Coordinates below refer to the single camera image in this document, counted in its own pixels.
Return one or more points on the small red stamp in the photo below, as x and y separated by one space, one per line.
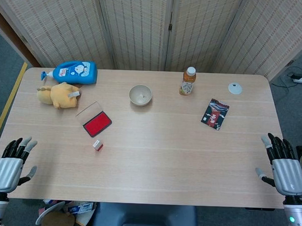
97 146

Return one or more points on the blue detergent pump bottle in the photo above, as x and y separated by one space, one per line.
75 72

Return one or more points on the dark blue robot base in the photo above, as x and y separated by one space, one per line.
145 217

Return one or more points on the white round disc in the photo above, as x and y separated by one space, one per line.
235 88

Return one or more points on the bamboo folding screen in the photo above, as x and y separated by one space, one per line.
139 30

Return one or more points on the tea bottle with white cap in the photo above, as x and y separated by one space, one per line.
187 84

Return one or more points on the beige bowl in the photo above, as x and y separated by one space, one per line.
140 95

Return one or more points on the dark snack packet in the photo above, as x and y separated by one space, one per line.
215 114

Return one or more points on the white plate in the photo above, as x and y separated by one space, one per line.
49 211

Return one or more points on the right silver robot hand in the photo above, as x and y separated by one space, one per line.
287 174

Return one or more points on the cardboard box of clutter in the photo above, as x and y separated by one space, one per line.
82 208

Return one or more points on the yellow plush toy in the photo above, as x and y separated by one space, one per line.
59 96

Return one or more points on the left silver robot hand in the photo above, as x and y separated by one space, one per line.
5 170

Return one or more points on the red ink pad case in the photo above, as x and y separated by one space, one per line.
97 122

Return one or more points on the yellow floor tape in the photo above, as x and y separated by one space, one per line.
7 105

